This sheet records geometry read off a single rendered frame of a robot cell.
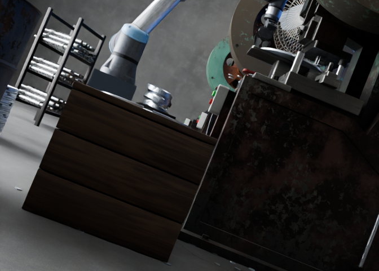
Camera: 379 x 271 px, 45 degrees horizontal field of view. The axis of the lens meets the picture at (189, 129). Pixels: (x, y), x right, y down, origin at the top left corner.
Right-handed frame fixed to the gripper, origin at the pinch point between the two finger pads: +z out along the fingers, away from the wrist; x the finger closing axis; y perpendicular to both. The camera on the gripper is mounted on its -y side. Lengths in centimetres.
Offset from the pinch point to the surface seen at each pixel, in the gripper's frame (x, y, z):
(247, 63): -4, 99, -16
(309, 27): -13.0, -37.5, -8.8
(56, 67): 139, 160, 34
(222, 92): 9.1, -12.7, 25.8
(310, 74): -19.8, -39.9, 9.5
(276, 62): -5.8, -36.6, 9.5
